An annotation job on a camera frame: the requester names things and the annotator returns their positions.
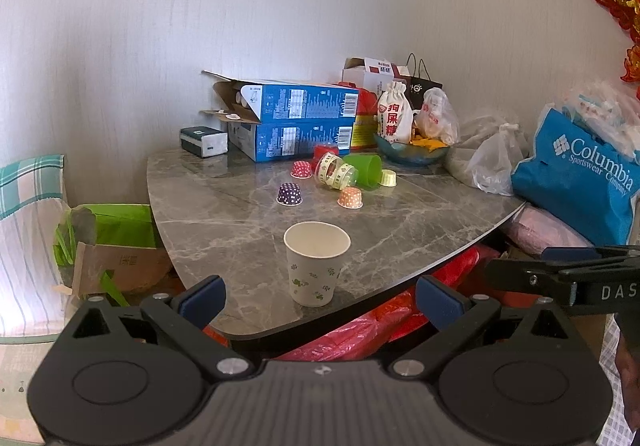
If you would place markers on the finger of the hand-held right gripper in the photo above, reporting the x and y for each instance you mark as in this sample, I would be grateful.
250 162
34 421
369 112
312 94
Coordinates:
570 254
530 281

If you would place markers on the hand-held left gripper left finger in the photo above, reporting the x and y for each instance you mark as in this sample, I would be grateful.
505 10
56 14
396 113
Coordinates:
202 300

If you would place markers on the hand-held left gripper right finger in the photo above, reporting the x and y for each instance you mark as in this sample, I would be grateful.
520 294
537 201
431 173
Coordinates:
440 302

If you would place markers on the white floral paper cup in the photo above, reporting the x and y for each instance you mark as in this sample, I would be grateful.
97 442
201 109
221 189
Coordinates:
314 271

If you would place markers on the person's right forearm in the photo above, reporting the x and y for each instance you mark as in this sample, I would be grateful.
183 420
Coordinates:
631 366

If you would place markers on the cream baking cup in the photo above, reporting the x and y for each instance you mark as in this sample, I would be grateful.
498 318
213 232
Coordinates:
388 178

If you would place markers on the purple dotted baking cup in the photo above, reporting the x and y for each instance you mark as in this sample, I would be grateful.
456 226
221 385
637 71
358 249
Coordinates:
290 195

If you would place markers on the orange dotted baking cup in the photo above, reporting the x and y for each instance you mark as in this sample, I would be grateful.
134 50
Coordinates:
350 198

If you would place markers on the green plastic cup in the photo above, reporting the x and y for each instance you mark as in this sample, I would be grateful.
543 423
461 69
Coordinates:
365 170

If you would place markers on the red dotted baking cup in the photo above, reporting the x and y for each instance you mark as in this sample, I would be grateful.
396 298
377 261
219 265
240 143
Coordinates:
301 170

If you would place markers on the patterned lying cup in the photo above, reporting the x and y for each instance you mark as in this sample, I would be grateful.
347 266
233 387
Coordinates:
334 171

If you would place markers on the red plastic cup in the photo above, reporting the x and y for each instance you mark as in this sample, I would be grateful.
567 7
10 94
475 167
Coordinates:
326 150

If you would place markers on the pink plastic bag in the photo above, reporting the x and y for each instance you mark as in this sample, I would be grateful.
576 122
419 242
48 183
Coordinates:
542 231

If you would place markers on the blue shopping bag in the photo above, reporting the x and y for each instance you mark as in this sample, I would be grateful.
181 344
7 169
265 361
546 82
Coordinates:
575 181

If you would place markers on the red plastic bag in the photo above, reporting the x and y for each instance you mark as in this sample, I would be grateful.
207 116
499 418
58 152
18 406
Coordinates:
360 333

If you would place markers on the cardboard box with green liner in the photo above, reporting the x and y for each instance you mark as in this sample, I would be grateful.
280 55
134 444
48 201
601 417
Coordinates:
125 256

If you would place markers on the crumpled clear plastic bag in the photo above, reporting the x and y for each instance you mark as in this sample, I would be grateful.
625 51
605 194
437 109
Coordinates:
487 161

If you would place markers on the clear bag of packets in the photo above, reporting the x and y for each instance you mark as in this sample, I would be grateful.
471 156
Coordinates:
600 106

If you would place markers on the glass bowl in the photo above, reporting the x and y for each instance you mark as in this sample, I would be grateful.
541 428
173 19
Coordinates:
410 154

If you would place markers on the small white and black box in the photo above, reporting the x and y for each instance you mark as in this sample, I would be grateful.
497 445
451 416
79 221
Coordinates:
202 142

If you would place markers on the clear bag of snacks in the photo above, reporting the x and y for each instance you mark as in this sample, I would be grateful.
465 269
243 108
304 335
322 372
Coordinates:
436 119

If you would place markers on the closed blue cardboard box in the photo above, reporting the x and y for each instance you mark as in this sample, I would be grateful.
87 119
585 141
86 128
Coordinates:
295 141

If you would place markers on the red and yellow packet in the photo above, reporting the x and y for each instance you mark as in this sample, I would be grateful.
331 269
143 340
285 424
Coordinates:
364 124

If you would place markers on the black paper bag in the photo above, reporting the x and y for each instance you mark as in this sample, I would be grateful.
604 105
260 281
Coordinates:
422 84

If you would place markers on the open blue cardboard box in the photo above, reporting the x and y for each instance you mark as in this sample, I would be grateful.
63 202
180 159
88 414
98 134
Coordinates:
300 101

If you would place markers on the white and red carton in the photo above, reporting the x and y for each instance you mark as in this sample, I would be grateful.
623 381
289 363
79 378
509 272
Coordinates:
367 71

